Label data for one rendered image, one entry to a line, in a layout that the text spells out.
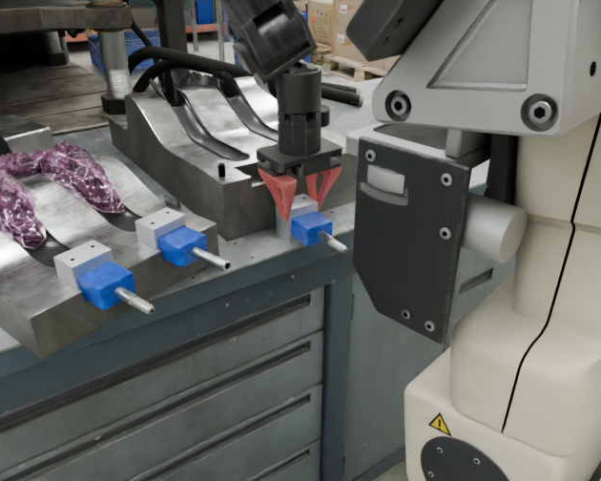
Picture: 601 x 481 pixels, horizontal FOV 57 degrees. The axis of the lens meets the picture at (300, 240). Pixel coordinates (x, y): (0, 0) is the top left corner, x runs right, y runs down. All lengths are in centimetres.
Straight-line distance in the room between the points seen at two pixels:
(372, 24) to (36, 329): 48
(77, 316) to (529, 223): 46
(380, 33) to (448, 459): 44
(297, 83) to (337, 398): 65
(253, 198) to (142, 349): 26
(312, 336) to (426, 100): 76
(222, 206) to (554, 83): 59
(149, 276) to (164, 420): 31
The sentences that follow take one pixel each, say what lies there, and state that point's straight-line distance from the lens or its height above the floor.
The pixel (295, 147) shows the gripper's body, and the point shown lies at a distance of 73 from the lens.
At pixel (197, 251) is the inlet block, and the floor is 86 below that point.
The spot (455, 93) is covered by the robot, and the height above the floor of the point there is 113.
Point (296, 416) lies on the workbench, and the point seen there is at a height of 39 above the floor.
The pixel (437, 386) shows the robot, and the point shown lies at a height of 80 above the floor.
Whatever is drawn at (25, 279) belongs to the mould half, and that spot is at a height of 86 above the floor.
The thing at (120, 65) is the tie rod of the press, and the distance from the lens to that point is 147.
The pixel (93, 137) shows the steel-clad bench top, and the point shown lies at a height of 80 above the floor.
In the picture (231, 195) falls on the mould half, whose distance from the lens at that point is 78.
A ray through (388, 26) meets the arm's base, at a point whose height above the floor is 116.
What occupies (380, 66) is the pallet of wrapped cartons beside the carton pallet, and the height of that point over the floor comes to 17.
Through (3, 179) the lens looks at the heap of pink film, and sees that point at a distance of 79.
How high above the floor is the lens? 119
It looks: 29 degrees down
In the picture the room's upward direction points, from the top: straight up
